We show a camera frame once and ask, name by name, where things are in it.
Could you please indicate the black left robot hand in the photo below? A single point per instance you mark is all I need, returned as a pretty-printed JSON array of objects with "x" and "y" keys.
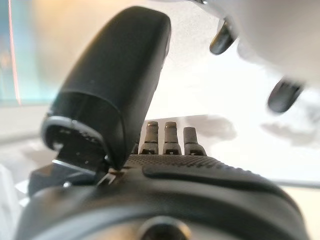
[{"x": 112, "y": 75}]

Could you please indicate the white robot body shell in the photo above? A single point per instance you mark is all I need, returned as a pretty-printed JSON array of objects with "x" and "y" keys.
[{"x": 265, "y": 32}]

